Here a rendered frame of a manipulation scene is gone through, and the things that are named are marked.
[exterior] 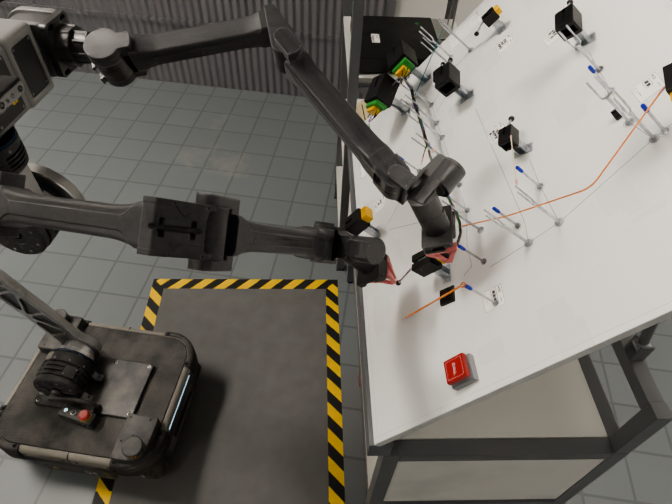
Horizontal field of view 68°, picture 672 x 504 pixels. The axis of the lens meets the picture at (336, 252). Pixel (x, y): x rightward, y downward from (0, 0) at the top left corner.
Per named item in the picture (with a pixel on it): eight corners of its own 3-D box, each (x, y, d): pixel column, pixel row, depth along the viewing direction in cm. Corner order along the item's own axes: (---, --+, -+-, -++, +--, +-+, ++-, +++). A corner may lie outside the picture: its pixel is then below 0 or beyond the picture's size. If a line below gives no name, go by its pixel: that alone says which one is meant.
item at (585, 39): (593, 11, 115) (572, -15, 111) (596, 44, 110) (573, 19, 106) (574, 23, 119) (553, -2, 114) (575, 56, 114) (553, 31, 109)
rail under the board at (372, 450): (366, 456, 118) (369, 446, 114) (347, 149, 197) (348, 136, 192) (389, 456, 119) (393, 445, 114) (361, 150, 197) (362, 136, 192)
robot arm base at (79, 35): (77, 59, 119) (58, 8, 110) (109, 63, 119) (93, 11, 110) (58, 78, 114) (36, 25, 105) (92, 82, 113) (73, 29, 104)
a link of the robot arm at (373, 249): (311, 220, 107) (305, 260, 107) (345, 223, 98) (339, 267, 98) (353, 227, 115) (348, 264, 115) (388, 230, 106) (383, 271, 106)
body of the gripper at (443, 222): (453, 209, 108) (443, 187, 103) (454, 248, 102) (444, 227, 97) (424, 215, 111) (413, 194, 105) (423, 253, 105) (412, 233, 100)
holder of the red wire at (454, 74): (473, 68, 144) (449, 45, 139) (475, 99, 137) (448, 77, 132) (460, 78, 148) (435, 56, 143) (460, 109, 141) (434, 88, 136)
